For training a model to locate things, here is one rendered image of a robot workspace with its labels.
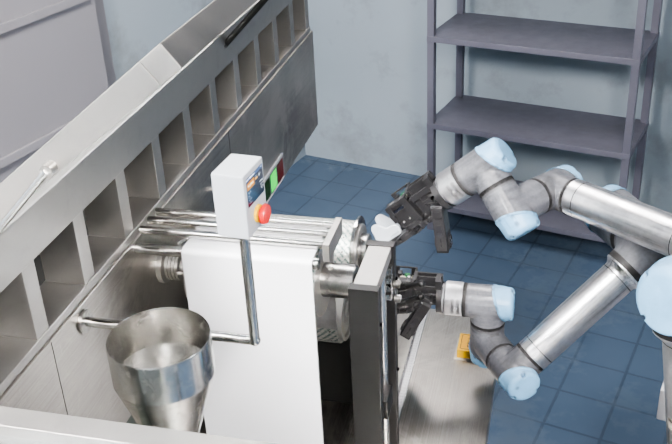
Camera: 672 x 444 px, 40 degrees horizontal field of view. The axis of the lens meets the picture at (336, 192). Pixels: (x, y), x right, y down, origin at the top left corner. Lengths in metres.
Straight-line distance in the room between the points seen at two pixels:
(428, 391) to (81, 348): 0.88
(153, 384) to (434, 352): 1.13
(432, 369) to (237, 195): 1.04
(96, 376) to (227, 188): 0.49
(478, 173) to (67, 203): 0.78
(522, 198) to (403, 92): 3.17
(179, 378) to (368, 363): 0.44
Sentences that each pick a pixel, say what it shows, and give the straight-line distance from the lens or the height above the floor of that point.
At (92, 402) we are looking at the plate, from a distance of 1.63.
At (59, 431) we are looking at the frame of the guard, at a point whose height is 1.60.
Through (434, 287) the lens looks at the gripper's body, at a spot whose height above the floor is 1.15.
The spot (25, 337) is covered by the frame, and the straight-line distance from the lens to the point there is 1.47.
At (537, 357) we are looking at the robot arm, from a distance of 1.99.
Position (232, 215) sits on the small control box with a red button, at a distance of 1.30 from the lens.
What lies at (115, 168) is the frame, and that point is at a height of 1.59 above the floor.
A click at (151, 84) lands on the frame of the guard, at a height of 1.96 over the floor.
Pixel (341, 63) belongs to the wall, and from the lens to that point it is 5.06.
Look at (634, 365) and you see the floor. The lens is 3.79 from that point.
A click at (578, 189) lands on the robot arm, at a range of 1.86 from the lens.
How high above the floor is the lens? 2.26
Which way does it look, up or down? 27 degrees down
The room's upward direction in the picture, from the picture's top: 3 degrees counter-clockwise
